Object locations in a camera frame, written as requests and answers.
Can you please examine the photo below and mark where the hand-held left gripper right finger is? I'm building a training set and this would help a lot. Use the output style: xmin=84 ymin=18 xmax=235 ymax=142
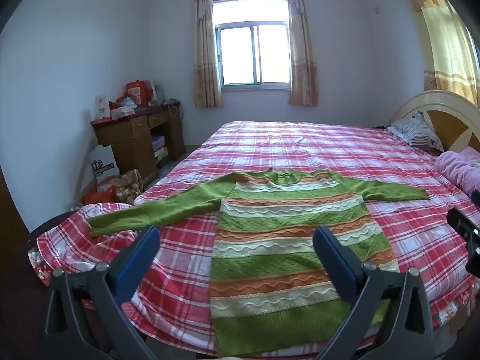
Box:
xmin=312 ymin=226 xmax=437 ymax=360

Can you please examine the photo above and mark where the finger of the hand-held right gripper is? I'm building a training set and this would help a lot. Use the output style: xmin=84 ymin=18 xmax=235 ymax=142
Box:
xmin=446 ymin=207 xmax=480 ymax=275

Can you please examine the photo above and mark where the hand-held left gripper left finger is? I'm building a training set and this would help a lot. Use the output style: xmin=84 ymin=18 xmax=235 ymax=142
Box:
xmin=44 ymin=226 xmax=161 ymax=360

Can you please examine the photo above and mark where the green orange striped knit sweater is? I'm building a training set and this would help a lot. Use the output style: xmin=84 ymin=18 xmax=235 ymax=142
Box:
xmin=88 ymin=169 xmax=430 ymax=358

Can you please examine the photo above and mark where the pink blanket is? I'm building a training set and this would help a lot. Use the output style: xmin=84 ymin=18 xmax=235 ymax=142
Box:
xmin=435 ymin=147 xmax=480 ymax=198

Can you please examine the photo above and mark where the red plastic bag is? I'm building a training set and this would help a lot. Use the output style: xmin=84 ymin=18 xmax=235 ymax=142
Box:
xmin=82 ymin=187 xmax=116 ymax=206

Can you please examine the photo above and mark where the floral fabric bag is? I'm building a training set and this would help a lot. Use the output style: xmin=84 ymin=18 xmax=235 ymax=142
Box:
xmin=114 ymin=169 xmax=144 ymax=204

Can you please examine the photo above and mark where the white paper bag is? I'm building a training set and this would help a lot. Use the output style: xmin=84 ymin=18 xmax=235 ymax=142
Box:
xmin=90 ymin=144 xmax=121 ymax=184

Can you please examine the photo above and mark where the grey patterned pillow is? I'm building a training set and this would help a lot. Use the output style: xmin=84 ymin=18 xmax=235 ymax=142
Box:
xmin=388 ymin=110 xmax=446 ymax=153

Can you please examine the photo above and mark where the cream wooden headboard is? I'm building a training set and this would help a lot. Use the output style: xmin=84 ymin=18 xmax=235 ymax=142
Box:
xmin=388 ymin=90 xmax=480 ymax=154

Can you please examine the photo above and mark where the stack of books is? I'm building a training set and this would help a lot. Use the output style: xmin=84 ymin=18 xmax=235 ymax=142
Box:
xmin=152 ymin=136 xmax=169 ymax=168

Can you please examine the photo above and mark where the bed with red plaid sheet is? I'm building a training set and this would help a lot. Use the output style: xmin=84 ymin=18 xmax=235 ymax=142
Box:
xmin=28 ymin=121 xmax=480 ymax=360

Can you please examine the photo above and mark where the brown wooden desk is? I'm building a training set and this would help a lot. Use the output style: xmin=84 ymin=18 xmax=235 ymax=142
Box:
xmin=91 ymin=101 xmax=187 ymax=186

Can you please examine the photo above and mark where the red and white package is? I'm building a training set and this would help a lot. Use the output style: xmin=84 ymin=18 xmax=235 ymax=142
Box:
xmin=109 ymin=96 xmax=136 ymax=118

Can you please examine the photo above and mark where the white card box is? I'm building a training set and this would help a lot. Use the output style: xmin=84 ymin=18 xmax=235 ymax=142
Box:
xmin=95 ymin=95 xmax=112 ymax=121

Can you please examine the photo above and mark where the red gift box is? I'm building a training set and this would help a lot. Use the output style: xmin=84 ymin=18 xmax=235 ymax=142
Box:
xmin=125 ymin=79 xmax=151 ymax=108

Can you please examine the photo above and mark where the yellow curtain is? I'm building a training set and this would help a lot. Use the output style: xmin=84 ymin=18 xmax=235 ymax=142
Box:
xmin=395 ymin=0 xmax=480 ymax=107

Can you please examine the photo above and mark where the beige patterned curtain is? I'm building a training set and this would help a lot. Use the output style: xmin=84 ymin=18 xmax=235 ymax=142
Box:
xmin=193 ymin=0 xmax=224 ymax=109
xmin=286 ymin=0 xmax=319 ymax=107

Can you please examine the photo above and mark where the window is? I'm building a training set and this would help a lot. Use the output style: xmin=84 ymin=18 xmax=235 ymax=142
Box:
xmin=212 ymin=0 xmax=292 ymax=90

